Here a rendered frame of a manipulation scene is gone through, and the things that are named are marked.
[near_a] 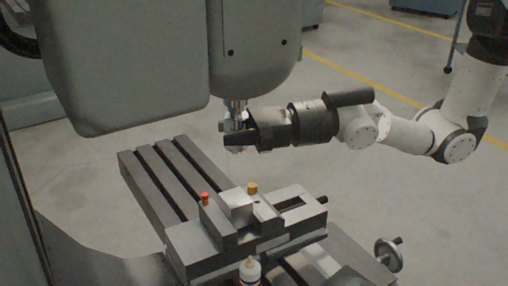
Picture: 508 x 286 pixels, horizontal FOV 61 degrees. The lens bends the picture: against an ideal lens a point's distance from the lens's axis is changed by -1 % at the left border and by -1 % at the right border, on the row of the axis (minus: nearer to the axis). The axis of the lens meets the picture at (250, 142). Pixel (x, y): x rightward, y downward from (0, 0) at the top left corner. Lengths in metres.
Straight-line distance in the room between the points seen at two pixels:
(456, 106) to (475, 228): 1.75
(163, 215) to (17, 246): 0.57
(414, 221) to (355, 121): 1.84
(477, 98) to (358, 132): 0.29
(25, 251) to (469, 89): 0.84
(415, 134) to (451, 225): 1.74
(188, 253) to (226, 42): 0.46
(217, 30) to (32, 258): 0.37
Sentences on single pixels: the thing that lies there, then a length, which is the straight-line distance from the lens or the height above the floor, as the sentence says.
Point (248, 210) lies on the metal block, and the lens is 0.91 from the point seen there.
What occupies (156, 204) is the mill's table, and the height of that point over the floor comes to 0.92.
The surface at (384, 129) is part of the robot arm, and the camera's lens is 0.93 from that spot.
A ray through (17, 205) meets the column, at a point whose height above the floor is 1.31.
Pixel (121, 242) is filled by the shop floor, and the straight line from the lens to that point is 2.45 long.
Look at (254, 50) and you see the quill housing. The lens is 0.65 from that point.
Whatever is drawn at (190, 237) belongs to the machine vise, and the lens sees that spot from 0.94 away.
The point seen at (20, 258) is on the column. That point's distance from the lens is 0.60.
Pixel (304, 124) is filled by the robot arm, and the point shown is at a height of 1.24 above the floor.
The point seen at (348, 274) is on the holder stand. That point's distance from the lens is 0.72.
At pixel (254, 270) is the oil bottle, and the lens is 0.85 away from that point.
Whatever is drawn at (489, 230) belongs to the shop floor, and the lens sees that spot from 2.74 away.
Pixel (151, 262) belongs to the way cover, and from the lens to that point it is 1.09.
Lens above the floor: 1.62
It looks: 31 degrees down
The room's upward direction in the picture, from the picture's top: straight up
